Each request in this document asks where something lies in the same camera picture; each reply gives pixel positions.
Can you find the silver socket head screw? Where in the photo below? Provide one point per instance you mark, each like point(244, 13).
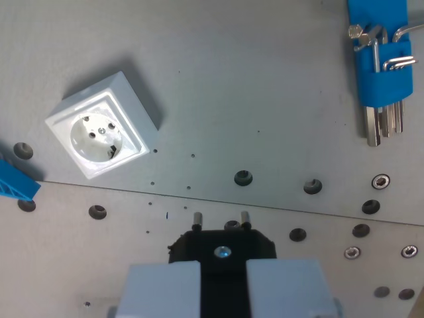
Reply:
point(409, 251)
point(381, 181)
point(352, 252)

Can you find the dark socket head screw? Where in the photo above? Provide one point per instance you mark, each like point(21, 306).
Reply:
point(232, 225)

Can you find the small silver hex key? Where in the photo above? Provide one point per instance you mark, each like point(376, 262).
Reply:
point(397, 61)

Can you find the blue hex key holder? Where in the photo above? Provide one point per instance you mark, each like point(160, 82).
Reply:
point(387, 83)

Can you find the largest silver hex key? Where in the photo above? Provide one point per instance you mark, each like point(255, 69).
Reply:
point(373, 126)

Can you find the thick silver hex key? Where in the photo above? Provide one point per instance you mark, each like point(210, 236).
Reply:
point(388, 122)

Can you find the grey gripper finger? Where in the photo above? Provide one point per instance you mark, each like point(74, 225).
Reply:
point(285, 288)
point(162, 291)

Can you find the medium silver hex key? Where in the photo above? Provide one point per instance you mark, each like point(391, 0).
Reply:
point(399, 116)

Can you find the white wall socket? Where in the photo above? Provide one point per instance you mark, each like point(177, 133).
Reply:
point(106, 132)

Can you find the thin silver hex key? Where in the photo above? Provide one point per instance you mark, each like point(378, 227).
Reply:
point(402, 66)

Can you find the blue ribbed plastic part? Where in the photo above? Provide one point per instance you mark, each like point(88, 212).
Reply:
point(15, 183)

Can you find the black two-pin power plug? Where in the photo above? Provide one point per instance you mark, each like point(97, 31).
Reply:
point(223, 265)

